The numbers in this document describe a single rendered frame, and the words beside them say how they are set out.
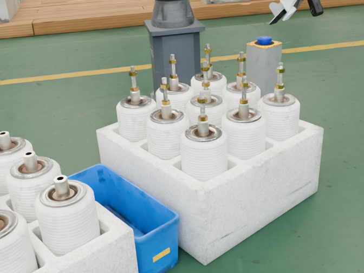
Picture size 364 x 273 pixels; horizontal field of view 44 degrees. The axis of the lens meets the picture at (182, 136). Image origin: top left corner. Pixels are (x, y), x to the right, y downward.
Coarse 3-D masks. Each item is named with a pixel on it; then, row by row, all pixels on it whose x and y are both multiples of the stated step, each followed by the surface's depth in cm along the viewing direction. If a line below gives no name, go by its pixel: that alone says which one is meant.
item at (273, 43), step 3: (252, 42) 125; (255, 42) 124; (270, 42) 123; (273, 42) 123; (276, 42) 123; (279, 42) 123; (252, 45) 122; (255, 45) 122; (258, 45) 121; (261, 45) 121; (264, 45) 121; (267, 45) 121; (270, 45) 121; (273, 45) 121; (264, 48) 119; (267, 48) 120
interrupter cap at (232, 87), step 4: (228, 84) 113; (232, 84) 113; (236, 84) 113; (252, 84) 112; (228, 88) 110; (232, 88) 111; (236, 88) 111; (248, 88) 110; (252, 88) 110; (232, 92) 109; (236, 92) 108; (240, 92) 108; (248, 92) 108
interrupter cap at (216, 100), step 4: (196, 96) 107; (212, 96) 106; (216, 96) 106; (192, 100) 105; (196, 100) 105; (212, 100) 105; (216, 100) 105; (220, 100) 104; (192, 104) 103; (196, 104) 103; (208, 104) 102; (212, 104) 103; (216, 104) 102
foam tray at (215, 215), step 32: (320, 128) 105; (128, 160) 102; (160, 160) 96; (256, 160) 94; (288, 160) 100; (320, 160) 109; (160, 192) 96; (192, 192) 86; (224, 192) 88; (256, 192) 96; (288, 192) 104; (192, 224) 90; (224, 224) 92; (256, 224) 100; (192, 256) 94
